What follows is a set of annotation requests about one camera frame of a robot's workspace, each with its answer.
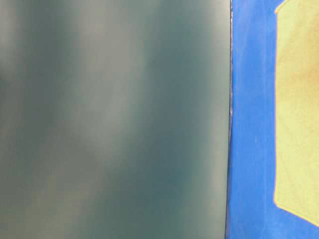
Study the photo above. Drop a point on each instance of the blue table cloth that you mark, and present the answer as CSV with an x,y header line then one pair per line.
x,y
251,211

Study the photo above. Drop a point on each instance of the orange towel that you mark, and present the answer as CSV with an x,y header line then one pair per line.
x,y
297,109

